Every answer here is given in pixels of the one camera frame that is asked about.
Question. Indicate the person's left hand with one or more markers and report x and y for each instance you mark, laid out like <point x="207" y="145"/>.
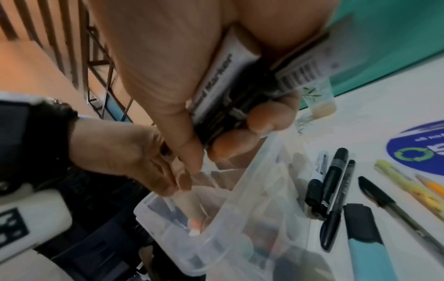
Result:
<point x="121" y="148"/>

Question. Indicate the person's right hand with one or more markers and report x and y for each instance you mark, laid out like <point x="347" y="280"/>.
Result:
<point x="166" y="55"/>

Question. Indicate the white barrel whiteboard marker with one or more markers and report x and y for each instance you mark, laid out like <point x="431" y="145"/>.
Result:
<point x="222" y="79"/>

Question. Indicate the black barrel marker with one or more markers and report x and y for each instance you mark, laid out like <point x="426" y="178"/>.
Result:
<point x="242" y="87"/>

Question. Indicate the clear plastic storage box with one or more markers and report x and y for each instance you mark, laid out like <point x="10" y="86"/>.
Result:
<point x="225" y="219"/>

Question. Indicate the black pen barcode label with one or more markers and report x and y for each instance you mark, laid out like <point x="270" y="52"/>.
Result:
<point x="305" y="68"/>

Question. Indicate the pile of markers and pens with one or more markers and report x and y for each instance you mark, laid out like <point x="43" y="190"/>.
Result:
<point x="334" y="175"/>

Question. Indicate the blue round card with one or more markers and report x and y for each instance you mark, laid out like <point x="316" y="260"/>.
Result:
<point x="402" y="142"/>

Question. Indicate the teal highlighter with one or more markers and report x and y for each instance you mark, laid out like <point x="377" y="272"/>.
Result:
<point x="367" y="247"/>

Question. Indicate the black device on floor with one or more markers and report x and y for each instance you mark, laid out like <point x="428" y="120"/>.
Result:
<point x="93" y="247"/>

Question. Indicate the clear plastic cup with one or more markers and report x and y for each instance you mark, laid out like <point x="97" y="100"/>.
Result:
<point x="324" y="109"/>

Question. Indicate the white table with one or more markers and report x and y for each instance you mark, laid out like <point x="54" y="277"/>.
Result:
<point x="374" y="123"/>

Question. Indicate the green fabric curtain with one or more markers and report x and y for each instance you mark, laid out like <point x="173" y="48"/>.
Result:
<point x="399" y="41"/>

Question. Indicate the dark metal lattice frame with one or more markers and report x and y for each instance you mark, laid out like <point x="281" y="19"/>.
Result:
<point x="90" y="82"/>

